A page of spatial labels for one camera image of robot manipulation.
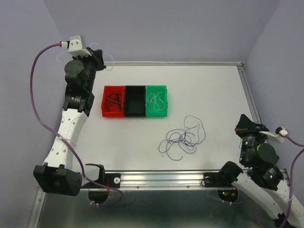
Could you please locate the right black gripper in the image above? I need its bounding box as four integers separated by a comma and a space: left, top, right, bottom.
233, 113, 268, 164

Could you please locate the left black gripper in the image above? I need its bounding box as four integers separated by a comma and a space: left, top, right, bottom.
73, 47, 107, 91

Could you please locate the thin white wire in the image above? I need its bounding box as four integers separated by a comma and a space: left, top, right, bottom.
147, 91, 167, 114
56, 42, 115, 71

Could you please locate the thin black speckled wire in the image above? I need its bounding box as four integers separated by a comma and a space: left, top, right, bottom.
105, 91, 124, 114

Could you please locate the black cable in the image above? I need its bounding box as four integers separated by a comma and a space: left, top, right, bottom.
106, 92, 123, 111

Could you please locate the thin blue wire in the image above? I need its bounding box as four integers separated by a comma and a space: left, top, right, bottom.
158, 115, 206, 162

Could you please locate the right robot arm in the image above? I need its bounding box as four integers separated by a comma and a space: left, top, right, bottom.
218, 114, 304, 228

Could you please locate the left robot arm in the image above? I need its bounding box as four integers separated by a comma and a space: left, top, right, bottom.
33, 47, 106, 196

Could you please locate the red plastic bin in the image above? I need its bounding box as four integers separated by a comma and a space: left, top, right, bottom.
101, 85, 125, 118

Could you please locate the black plastic bin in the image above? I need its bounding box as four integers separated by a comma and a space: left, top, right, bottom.
124, 85, 146, 117

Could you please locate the green plastic bin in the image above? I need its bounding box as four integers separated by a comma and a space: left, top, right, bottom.
145, 85, 168, 118

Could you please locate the aluminium right side rail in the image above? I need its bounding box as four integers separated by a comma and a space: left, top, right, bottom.
237, 64, 276, 169

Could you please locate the aluminium rail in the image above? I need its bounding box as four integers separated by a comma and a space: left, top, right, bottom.
237, 64, 276, 169
39, 169, 292, 191
105, 61, 245, 67

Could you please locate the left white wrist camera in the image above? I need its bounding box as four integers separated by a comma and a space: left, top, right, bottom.
59, 35, 92, 57

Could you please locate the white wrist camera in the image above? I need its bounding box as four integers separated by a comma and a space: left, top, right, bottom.
59, 35, 92, 57
259, 126, 290, 143

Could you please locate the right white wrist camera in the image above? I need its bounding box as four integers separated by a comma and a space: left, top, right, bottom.
259, 126, 290, 143

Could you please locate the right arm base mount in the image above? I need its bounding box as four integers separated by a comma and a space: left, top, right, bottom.
200, 172, 238, 204

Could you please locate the aluminium back rail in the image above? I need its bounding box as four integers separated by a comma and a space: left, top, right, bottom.
105, 61, 245, 67

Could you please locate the aluminium front rail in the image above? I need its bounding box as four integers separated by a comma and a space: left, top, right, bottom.
39, 169, 292, 191

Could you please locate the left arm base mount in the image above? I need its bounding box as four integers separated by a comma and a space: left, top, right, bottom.
82, 163, 123, 207

